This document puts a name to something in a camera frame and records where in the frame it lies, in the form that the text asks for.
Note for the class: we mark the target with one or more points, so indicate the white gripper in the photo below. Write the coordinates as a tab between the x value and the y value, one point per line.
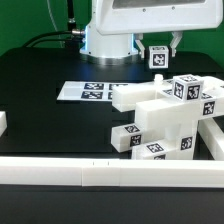
152	16

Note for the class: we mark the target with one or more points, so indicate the white chair backrest frame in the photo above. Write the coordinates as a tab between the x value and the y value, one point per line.
155	107

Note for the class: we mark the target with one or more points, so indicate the white chair seat part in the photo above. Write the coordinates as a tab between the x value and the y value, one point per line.
180	139

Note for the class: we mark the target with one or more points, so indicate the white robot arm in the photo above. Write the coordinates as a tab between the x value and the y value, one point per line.
109	48

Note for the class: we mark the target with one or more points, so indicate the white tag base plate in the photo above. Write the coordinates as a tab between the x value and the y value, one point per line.
87	91

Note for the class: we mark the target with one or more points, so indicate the white front rail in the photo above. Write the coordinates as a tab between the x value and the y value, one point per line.
111	172

